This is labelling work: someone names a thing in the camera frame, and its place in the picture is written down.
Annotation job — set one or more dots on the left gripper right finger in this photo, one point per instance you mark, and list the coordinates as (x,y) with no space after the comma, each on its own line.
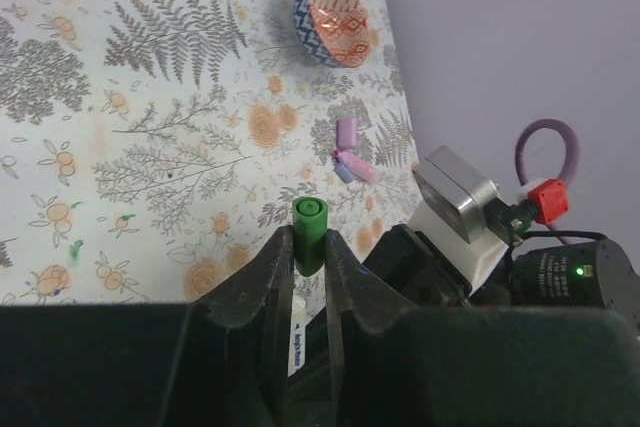
(394,363)

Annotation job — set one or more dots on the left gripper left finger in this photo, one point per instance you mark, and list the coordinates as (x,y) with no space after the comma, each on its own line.
(221,360)

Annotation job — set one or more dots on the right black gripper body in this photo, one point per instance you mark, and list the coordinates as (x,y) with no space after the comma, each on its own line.
(409,262)

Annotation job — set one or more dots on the white green marker pen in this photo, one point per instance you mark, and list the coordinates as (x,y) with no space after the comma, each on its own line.
(297,343)

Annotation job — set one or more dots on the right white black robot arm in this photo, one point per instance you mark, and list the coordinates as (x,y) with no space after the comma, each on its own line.
(539,269)

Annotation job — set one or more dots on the purple pen cap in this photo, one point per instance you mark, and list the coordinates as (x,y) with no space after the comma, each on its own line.
(343,173)

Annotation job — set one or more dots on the lilac pen cap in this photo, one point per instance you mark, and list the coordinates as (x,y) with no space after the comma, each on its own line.
(346,133)

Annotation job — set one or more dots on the red patterned bowl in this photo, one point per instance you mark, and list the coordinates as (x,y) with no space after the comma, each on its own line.
(335,33)

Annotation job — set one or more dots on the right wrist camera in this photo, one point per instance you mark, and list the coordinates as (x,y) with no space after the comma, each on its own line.
(450,214)

